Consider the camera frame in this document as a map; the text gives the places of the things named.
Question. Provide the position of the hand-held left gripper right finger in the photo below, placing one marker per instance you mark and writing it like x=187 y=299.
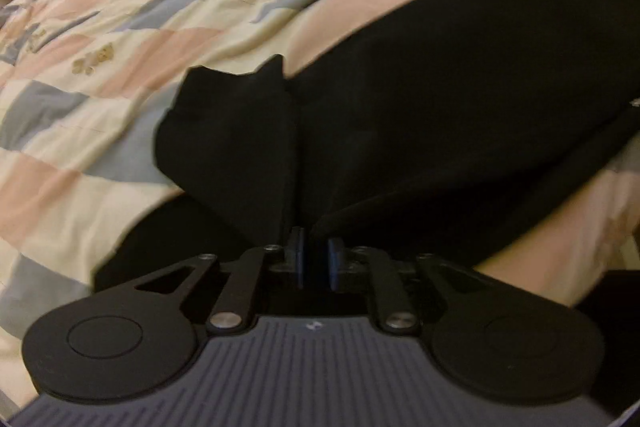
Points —
x=333 y=264

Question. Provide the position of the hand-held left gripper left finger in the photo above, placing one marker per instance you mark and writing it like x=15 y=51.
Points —
x=298 y=259

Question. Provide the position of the black garment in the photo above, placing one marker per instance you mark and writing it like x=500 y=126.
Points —
x=400 y=107

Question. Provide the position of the checkered bear print quilt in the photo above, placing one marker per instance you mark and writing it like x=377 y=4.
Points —
x=125 y=22

